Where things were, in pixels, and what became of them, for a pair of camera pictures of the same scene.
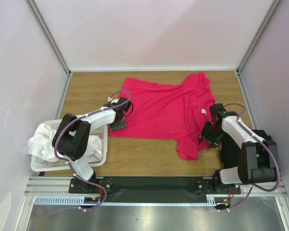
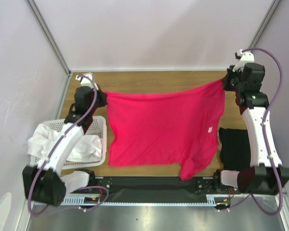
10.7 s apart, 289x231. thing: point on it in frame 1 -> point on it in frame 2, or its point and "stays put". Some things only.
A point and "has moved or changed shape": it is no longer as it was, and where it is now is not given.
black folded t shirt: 230,151 stays put
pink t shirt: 177,112 has moved or changed shape
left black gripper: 121,126 -> 103,96
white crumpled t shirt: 41,138 stays put
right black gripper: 207,135 -> 229,81
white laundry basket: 41,165 stays put
